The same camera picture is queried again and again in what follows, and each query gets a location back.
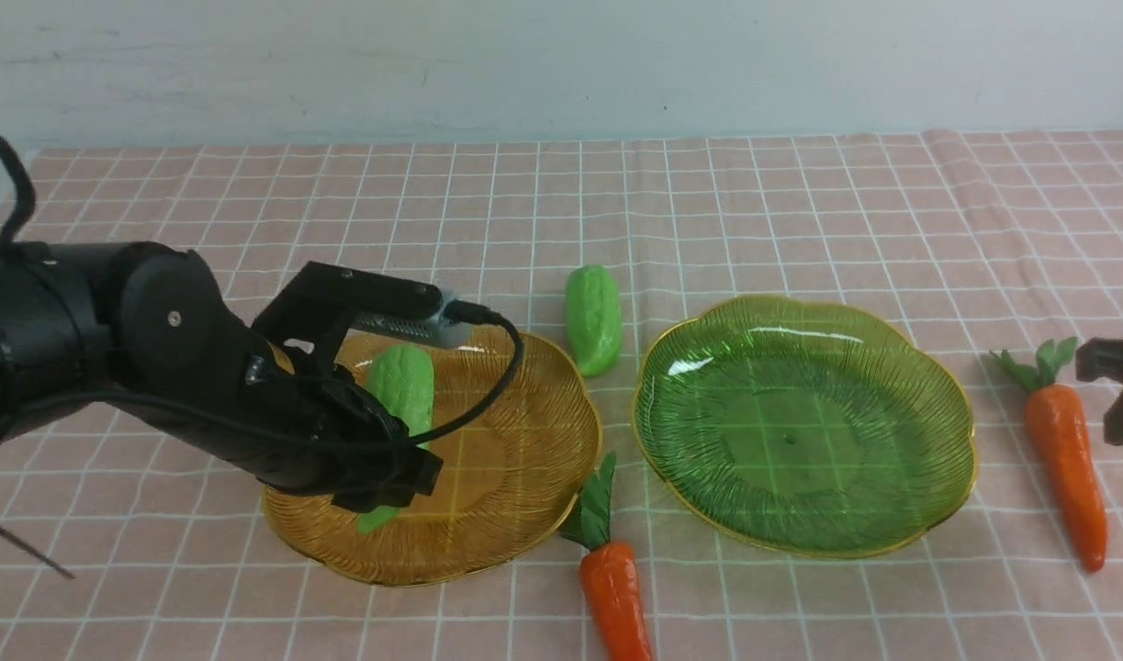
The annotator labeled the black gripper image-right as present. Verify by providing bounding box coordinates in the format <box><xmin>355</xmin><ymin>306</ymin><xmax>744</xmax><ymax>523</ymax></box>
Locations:
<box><xmin>1074</xmin><ymin>338</ymin><xmax>1123</xmax><ymax>446</ymax></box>

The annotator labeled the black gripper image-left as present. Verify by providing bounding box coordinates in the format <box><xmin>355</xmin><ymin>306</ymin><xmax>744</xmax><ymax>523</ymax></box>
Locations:
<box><xmin>241</xmin><ymin>348</ymin><xmax>444</xmax><ymax>513</ymax></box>

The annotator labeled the orange carrot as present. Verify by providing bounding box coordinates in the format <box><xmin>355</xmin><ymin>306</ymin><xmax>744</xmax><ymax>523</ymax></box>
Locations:
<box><xmin>558</xmin><ymin>452</ymin><xmax>654</xmax><ymax>660</ymax></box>
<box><xmin>989</xmin><ymin>336</ymin><xmax>1108</xmax><ymax>573</ymax></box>

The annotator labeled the green gourd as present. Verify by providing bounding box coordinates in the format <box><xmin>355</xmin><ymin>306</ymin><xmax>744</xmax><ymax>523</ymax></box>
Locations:
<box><xmin>565</xmin><ymin>264</ymin><xmax>623</xmax><ymax>379</ymax></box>
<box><xmin>357</xmin><ymin>345</ymin><xmax>435</xmax><ymax>534</ymax></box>

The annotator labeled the amber glass plate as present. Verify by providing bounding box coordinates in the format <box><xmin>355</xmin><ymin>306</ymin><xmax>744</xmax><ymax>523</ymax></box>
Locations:
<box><xmin>262</xmin><ymin>333</ymin><xmax>604</xmax><ymax>587</ymax></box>

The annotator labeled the green glass plate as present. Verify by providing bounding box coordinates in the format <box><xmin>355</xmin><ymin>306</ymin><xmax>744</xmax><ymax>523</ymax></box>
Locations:
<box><xmin>632</xmin><ymin>296</ymin><xmax>978</xmax><ymax>560</ymax></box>

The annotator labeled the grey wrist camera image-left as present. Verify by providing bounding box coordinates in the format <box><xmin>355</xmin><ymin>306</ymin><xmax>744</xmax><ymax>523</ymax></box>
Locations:
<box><xmin>252</xmin><ymin>261</ymin><xmax>491</xmax><ymax>357</ymax></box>

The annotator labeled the black camera cable image-left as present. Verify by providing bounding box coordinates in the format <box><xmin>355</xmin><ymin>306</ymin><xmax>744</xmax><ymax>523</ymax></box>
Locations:
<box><xmin>0</xmin><ymin>123</ymin><xmax>526</xmax><ymax>455</ymax></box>

